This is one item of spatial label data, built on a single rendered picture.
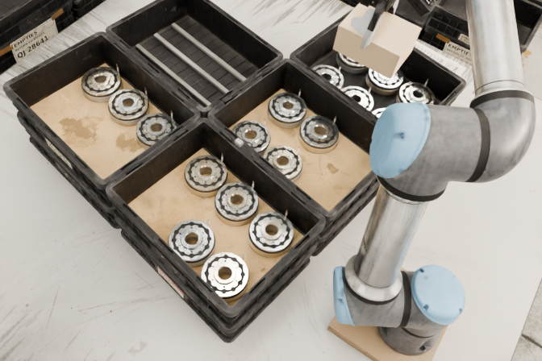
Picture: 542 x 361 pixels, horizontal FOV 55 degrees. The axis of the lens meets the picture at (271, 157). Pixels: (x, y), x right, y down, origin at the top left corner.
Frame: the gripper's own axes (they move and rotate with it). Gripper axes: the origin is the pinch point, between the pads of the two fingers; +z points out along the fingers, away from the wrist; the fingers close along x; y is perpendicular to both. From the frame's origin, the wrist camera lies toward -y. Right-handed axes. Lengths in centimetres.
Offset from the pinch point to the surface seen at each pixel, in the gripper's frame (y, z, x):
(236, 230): 4, 27, 50
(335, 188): -9.0, 26.8, 26.4
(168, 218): 18, 27, 57
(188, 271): 4, 17, 68
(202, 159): 21, 24, 41
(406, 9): 19, 72, -107
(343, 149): -5.0, 26.7, 14.7
